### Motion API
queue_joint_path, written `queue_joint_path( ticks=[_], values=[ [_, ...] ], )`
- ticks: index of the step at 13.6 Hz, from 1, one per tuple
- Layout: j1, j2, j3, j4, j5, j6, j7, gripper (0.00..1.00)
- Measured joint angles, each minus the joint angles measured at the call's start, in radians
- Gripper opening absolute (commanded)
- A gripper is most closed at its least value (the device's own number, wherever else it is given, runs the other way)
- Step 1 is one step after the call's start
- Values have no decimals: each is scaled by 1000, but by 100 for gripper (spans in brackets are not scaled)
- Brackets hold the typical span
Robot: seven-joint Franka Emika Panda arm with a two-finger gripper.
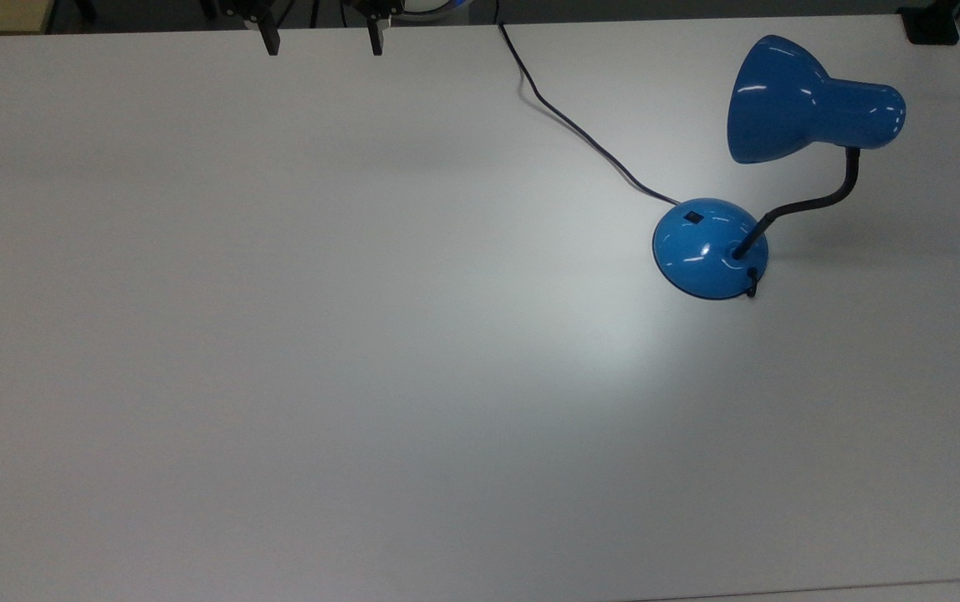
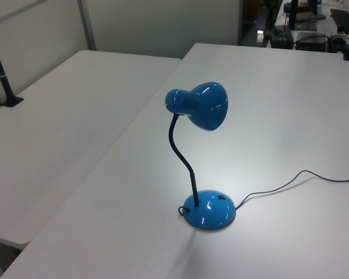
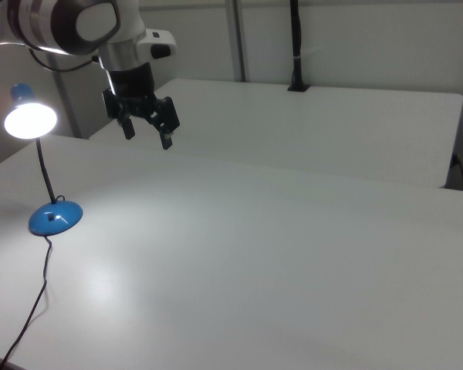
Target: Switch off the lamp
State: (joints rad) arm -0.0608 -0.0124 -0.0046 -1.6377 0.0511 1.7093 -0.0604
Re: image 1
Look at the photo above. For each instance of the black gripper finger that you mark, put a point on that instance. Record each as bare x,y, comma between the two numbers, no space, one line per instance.
375,38
270,40

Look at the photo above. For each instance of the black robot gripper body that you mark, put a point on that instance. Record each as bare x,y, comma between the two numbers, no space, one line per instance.
244,8

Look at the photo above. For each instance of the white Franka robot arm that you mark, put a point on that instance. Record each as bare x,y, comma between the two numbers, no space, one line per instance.
434,6

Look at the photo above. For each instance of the blue gooseneck desk lamp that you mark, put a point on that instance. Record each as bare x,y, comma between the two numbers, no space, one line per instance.
789,100

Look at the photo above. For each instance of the black table clamp mount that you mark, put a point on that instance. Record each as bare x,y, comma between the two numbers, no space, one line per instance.
931,25

